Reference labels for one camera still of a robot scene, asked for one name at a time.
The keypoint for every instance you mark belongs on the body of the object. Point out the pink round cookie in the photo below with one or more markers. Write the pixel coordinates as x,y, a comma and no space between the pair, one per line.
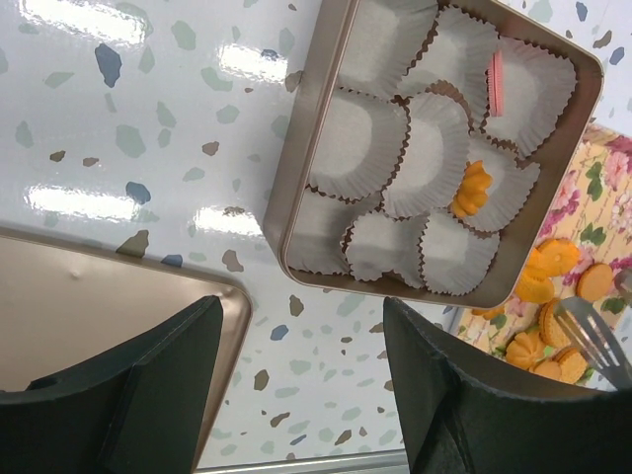
495,85

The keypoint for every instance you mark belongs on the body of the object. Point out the gold square tin lid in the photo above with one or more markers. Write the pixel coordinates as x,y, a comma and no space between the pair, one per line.
63,302

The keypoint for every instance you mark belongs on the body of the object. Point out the orange flower cookie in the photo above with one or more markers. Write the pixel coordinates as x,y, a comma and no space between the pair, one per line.
472,193

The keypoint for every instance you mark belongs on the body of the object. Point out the gold square cookie tin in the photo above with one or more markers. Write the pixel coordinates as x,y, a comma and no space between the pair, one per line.
392,105

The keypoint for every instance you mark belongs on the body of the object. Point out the floral rectangular tray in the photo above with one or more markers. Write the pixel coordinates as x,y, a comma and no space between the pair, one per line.
583,245

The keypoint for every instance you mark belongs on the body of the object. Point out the metal serving tongs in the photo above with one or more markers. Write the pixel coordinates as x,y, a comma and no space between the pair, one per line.
590,334

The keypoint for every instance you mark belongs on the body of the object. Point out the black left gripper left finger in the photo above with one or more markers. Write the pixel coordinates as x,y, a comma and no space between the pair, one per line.
135,408

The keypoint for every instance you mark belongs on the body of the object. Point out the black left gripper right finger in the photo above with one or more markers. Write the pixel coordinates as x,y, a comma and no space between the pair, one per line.
463,411

